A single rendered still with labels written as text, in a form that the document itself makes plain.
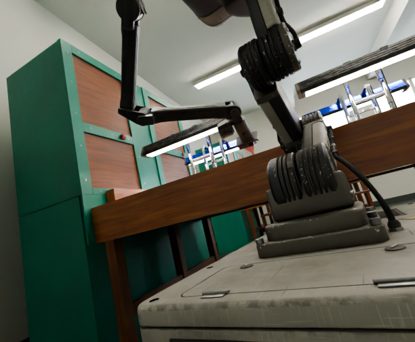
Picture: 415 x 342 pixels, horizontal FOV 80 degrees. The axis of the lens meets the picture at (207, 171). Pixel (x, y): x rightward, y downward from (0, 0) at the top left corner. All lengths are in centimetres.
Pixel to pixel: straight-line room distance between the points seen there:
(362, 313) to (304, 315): 4
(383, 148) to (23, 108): 191
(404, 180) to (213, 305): 636
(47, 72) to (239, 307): 175
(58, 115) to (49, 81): 24
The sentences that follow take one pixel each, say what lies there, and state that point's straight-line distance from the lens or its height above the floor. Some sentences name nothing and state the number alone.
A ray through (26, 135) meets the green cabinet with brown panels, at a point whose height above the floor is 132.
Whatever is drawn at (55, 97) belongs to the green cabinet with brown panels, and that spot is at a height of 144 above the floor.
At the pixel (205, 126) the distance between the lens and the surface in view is 142.
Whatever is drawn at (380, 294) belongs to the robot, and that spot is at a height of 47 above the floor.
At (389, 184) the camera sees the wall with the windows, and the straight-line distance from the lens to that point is 649.
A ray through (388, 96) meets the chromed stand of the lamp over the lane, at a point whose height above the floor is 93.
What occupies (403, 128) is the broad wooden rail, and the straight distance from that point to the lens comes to 100.
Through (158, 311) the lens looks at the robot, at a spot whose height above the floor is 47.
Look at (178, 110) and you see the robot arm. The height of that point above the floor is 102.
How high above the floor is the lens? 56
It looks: 11 degrees up
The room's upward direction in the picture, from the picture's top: 14 degrees counter-clockwise
